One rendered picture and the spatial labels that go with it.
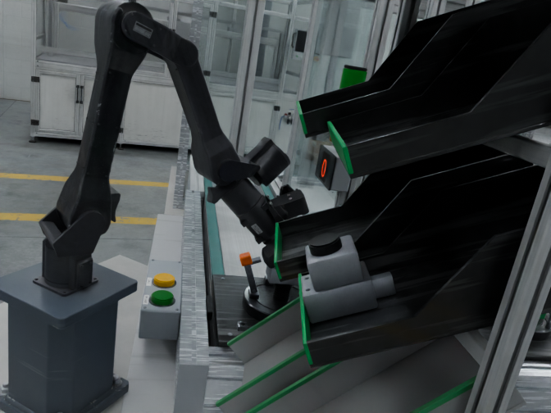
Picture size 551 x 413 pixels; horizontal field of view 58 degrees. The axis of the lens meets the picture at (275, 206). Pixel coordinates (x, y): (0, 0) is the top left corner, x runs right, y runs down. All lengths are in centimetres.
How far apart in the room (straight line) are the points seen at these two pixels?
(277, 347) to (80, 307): 27
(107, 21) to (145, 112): 548
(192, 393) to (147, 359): 17
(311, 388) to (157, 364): 43
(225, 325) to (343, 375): 34
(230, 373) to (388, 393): 32
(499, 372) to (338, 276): 15
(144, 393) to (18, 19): 824
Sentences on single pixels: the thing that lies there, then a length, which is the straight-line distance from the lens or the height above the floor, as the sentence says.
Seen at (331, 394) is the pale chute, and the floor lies 107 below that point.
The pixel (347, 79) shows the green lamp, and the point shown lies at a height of 139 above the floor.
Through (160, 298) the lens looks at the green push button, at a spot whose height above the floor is 97.
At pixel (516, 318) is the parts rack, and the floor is 127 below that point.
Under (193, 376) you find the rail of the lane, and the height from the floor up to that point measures 94.
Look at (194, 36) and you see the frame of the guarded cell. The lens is 163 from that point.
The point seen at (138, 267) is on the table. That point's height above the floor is 86.
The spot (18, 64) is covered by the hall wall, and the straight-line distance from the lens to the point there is 894.
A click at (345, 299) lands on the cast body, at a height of 122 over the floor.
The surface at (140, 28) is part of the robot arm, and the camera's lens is 68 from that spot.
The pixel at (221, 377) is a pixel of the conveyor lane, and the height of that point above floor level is 93.
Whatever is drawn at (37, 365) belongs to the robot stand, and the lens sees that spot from 79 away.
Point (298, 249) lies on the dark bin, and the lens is 61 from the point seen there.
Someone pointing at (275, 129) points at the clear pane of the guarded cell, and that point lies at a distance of 220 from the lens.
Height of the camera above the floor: 143
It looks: 18 degrees down
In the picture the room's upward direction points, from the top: 9 degrees clockwise
